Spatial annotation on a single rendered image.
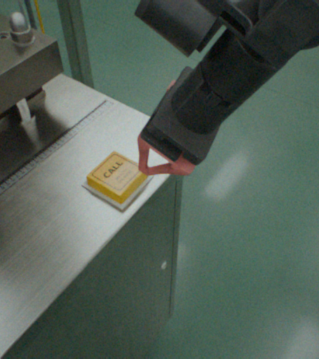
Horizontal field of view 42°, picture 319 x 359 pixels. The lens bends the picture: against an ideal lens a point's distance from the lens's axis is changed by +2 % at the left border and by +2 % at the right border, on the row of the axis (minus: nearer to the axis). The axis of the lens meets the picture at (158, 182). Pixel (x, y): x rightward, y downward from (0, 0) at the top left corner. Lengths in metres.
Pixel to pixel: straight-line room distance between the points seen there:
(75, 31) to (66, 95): 0.77
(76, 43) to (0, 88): 0.94
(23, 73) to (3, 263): 0.30
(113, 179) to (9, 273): 0.20
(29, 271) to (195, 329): 0.98
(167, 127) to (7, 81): 0.35
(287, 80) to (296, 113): 0.27
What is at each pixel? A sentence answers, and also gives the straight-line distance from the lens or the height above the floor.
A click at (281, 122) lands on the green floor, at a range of 2.20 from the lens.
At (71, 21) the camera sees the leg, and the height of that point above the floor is 0.66.
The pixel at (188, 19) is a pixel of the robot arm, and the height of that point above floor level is 1.24.
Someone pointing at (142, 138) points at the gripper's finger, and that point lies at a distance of 0.41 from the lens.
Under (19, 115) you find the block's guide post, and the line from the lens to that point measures 0.78.
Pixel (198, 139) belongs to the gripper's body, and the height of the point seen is 1.12.
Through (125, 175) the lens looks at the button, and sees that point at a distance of 0.64.
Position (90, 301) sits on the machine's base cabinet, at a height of 0.73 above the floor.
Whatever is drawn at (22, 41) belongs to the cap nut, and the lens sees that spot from 0.74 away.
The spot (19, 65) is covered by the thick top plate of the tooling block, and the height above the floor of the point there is 1.03.
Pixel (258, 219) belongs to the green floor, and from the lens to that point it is 1.76.
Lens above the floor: 1.41
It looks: 50 degrees down
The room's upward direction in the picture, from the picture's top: straight up
